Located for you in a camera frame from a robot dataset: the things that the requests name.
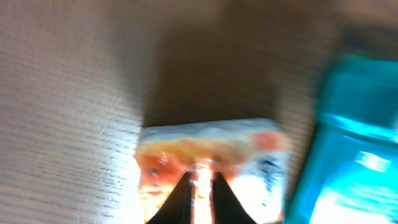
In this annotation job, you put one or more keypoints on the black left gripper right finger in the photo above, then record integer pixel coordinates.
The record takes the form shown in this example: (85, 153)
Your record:
(227, 209)

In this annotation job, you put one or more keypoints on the orange snack packet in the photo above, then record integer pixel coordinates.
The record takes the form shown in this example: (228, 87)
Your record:
(251, 154)

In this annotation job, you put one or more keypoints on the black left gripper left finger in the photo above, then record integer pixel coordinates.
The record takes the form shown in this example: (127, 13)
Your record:
(178, 205)

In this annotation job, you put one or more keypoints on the teal mouthwash bottle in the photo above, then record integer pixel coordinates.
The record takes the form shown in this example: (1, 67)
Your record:
(351, 171)

